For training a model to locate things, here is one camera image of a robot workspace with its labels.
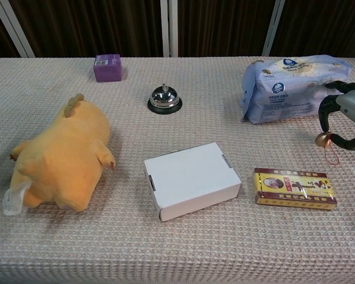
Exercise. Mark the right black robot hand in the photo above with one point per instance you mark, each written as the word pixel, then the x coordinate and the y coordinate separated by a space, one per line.
pixel 353 108

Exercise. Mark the small golden bell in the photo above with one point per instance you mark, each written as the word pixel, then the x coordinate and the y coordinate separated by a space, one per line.
pixel 322 139

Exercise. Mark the chrome desk call bell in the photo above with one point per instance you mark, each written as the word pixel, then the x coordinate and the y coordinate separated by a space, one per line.
pixel 165 99

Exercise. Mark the blue tissue pack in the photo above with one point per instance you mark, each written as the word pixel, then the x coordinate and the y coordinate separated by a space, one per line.
pixel 287 94

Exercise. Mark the yellow and brown packet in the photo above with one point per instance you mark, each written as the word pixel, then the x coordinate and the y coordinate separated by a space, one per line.
pixel 296 188

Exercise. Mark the white cardboard box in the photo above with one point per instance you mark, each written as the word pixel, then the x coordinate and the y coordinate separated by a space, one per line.
pixel 192 180

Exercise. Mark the pink waffle tablecloth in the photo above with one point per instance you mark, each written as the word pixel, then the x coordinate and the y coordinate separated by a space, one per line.
pixel 177 236

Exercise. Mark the purple box with barcode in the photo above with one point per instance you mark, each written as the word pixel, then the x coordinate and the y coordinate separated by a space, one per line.
pixel 109 69

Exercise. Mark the dark brown curtain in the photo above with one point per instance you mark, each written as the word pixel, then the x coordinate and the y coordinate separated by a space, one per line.
pixel 88 26

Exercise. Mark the yellow plush toy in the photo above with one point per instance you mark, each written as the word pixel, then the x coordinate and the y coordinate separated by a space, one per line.
pixel 65 154

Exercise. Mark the white metal frame post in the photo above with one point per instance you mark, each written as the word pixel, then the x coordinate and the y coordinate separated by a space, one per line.
pixel 13 28
pixel 272 27
pixel 169 28

